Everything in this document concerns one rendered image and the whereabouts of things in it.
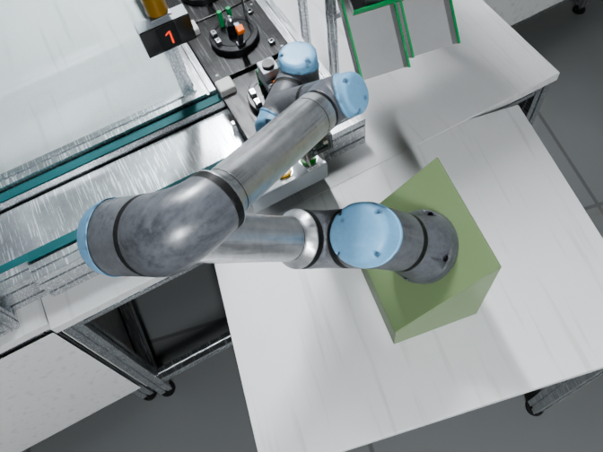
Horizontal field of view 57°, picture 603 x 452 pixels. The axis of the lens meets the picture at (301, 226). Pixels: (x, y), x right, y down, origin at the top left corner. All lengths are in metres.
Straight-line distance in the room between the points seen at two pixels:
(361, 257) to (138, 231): 0.41
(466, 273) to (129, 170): 0.90
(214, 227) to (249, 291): 0.64
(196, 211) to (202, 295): 1.63
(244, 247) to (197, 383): 1.35
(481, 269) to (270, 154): 0.49
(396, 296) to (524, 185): 0.49
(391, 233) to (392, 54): 0.66
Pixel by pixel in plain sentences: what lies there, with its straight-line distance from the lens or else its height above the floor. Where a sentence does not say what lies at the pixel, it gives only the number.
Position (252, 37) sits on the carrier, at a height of 0.99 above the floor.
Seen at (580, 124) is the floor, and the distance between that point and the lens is 2.83.
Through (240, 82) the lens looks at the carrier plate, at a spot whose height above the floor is 0.97.
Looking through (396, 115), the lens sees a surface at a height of 0.86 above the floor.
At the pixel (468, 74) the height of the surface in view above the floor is 0.86.
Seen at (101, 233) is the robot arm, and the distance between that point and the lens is 0.80.
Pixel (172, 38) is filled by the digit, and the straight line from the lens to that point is 1.39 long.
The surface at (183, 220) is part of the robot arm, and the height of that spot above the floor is 1.50.
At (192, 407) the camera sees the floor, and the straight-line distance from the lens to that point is 2.21.
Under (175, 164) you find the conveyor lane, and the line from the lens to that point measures 1.51.
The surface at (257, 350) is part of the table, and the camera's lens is 1.30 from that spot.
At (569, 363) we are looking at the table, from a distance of 1.35.
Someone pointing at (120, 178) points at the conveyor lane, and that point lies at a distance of 1.54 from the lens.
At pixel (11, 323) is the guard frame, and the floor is 0.89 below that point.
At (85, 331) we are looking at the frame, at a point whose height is 0.75.
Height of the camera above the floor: 2.09
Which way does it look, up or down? 61 degrees down
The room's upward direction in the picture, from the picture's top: 11 degrees counter-clockwise
